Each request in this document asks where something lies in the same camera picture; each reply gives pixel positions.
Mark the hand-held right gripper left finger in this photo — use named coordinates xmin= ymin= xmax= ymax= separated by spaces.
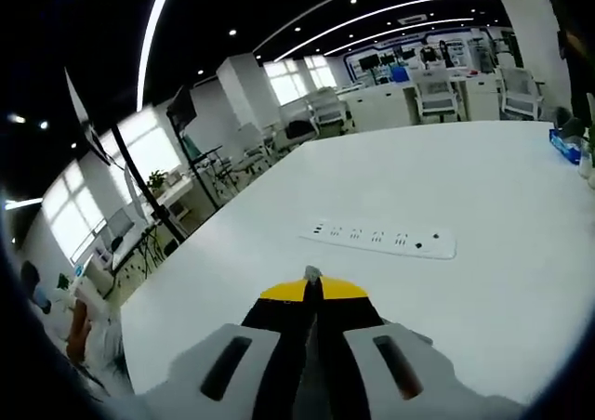
xmin=134 ymin=279 xmax=315 ymax=420

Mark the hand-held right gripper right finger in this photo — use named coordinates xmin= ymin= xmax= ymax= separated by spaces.
xmin=311 ymin=275 xmax=512 ymax=420

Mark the white power strip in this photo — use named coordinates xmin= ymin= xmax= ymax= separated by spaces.
xmin=298 ymin=218 xmax=458 ymax=261

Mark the person's white printed shirt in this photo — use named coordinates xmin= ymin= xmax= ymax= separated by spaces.
xmin=86 ymin=306 xmax=130 ymax=391

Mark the small green potted plant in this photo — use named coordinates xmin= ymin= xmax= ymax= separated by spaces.
xmin=147 ymin=169 xmax=168 ymax=194

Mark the black bag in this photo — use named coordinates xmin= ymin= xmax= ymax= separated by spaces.
xmin=284 ymin=119 xmax=321 ymax=141

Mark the white mesh office chair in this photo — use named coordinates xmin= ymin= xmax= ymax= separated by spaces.
xmin=412 ymin=69 xmax=460 ymax=125
xmin=305 ymin=86 xmax=350 ymax=138
xmin=498 ymin=65 xmax=546 ymax=123

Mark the black monitor on stand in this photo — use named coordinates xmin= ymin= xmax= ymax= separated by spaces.
xmin=165 ymin=85 xmax=197 ymax=131

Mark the blue tissue pack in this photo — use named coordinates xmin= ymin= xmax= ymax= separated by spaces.
xmin=548 ymin=126 xmax=586 ymax=164

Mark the hanging grey monitor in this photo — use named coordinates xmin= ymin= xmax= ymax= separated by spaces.
xmin=63 ymin=66 xmax=113 ymax=166

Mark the long ceiling light strip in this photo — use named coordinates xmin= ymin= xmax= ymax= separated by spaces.
xmin=136 ymin=0 xmax=181 ymax=113

